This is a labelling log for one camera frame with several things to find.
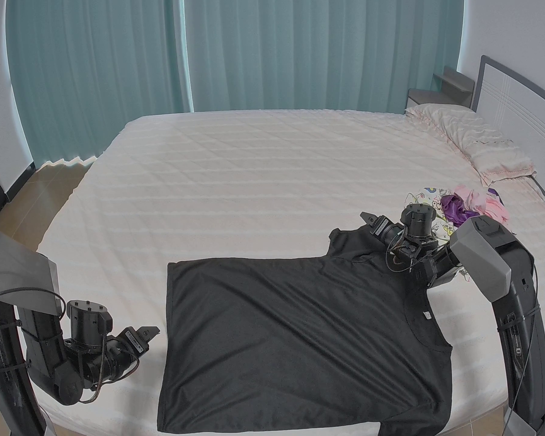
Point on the pale pink pillow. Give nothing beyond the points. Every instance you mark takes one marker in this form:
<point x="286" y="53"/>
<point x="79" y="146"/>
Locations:
<point x="477" y="139"/>

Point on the white printed garment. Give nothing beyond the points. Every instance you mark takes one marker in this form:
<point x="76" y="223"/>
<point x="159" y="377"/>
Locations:
<point x="424" y="196"/>

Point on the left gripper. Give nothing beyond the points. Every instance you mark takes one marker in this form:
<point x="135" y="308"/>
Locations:
<point x="122" y="357"/>

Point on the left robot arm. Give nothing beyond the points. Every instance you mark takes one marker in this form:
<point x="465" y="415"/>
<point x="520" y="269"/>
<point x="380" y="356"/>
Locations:
<point x="18" y="266"/>

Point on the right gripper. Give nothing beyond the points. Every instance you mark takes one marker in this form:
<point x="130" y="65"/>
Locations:
<point x="393" y="235"/>

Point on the bed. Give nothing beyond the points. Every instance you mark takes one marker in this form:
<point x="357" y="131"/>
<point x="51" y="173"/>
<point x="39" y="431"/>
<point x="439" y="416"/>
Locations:
<point x="254" y="175"/>

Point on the blue-green curtain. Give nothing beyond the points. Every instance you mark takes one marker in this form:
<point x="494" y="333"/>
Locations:
<point x="95" y="61"/>
<point x="322" y="39"/>

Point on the grey bedside table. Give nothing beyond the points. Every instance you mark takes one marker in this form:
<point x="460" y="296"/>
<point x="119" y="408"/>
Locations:
<point x="443" y="91"/>

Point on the pink garment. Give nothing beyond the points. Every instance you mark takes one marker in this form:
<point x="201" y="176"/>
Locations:
<point x="481" y="202"/>

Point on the purple satin garment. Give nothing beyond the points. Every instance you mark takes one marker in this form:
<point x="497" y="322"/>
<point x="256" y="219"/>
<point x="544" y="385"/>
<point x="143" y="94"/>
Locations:
<point x="454" y="209"/>

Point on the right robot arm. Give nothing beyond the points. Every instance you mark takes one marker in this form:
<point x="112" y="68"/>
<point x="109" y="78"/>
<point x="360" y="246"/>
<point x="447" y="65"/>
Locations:
<point x="481" y="257"/>

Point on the black T-shirt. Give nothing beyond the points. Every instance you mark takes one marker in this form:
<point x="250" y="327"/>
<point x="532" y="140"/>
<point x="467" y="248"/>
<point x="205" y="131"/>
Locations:
<point x="277" y="334"/>

